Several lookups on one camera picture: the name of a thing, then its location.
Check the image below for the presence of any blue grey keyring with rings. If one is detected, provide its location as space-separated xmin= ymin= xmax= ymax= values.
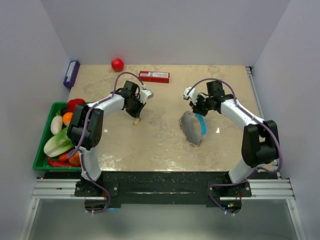
xmin=179 ymin=111 xmax=207 ymax=147

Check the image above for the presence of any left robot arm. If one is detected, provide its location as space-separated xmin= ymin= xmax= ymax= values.
xmin=67 ymin=81 xmax=154 ymax=196

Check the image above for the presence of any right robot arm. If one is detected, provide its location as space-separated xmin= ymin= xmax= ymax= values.
xmin=183 ymin=78 xmax=283 ymax=197

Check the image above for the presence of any red rectangular box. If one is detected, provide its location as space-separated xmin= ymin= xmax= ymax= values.
xmin=138 ymin=71 xmax=170 ymax=84

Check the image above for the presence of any red tomato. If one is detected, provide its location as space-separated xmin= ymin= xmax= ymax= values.
xmin=111 ymin=58 xmax=125 ymax=72

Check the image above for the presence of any red bell pepper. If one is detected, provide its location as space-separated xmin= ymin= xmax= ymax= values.
xmin=66 ymin=98 xmax=86 ymax=113

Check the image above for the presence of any orange fruit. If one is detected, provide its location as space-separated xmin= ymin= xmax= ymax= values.
xmin=62 ymin=112 xmax=73 ymax=126

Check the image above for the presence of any purple box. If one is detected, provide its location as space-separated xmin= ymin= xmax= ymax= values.
xmin=63 ymin=60 xmax=80 ymax=89

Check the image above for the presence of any orange pumpkin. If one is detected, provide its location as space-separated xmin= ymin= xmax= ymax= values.
xmin=68 ymin=152 xmax=81 ymax=167

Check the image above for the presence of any white radish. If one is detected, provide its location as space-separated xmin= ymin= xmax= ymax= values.
xmin=50 ymin=115 xmax=63 ymax=135

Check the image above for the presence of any orange carrot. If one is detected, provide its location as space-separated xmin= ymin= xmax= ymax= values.
xmin=58 ymin=152 xmax=69 ymax=163

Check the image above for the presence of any green cabbage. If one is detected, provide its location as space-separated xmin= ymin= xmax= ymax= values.
xmin=43 ymin=127 xmax=74 ymax=158

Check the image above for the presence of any red chili pepper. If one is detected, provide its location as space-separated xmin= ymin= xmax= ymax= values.
xmin=47 ymin=156 xmax=73 ymax=168

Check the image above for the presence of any green plastic bin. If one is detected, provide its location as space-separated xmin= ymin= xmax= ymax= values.
xmin=33 ymin=102 xmax=81 ymax=172

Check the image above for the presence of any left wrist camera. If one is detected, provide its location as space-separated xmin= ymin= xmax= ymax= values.
xmin=139 ymin=89 xmax=154 ymax=104

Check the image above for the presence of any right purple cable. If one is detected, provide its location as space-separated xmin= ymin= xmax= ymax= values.
xmin=187 ymin=78 xmax=284 ymax=216

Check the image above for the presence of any purple cable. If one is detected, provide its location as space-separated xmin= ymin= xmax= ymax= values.
xmin=67 ymin=71 xmax=147 ymax=215
xmin=187 ymin=78 xmax=284 ymax=216

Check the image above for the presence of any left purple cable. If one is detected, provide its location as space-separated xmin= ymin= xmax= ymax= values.
xmin=67 ymin=71 xmax=147 ymax=215

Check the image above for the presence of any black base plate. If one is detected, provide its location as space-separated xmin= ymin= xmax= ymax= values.
xmin=74 ymin=171 xmax=253 ymax=209

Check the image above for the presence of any aluminium frame rail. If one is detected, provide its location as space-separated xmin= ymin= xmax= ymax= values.
xmin=19 ymin=178 xmax=307 ymax=240

